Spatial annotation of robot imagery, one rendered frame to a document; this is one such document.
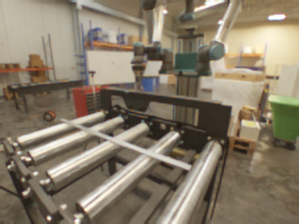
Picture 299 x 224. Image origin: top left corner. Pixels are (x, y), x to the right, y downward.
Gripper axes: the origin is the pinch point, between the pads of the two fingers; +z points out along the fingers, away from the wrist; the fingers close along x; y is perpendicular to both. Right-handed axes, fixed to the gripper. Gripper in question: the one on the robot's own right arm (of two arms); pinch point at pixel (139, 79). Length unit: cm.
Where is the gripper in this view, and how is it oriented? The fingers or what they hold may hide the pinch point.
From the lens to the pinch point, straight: 143.8
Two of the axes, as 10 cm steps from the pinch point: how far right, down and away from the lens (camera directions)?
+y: 5.7, -2.5, 7.8
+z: 0.0, 9.5, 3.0
